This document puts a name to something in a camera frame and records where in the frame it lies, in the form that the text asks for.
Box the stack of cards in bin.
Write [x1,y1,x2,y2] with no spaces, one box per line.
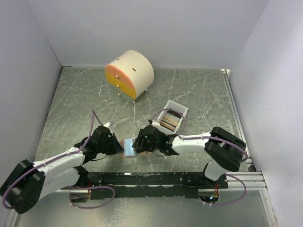
[160,110,182,131]

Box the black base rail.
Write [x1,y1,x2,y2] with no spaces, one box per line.
[74,172,228,199]

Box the cream round drawer cabinet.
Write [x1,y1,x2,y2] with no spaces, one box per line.
[105,50,154,103]

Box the pink leather card holder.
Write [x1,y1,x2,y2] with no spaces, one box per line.
[121,138,152,158]

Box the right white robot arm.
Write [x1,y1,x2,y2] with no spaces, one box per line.
[132,125,248,188]

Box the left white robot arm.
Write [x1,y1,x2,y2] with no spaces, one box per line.
[0,126,124,214]

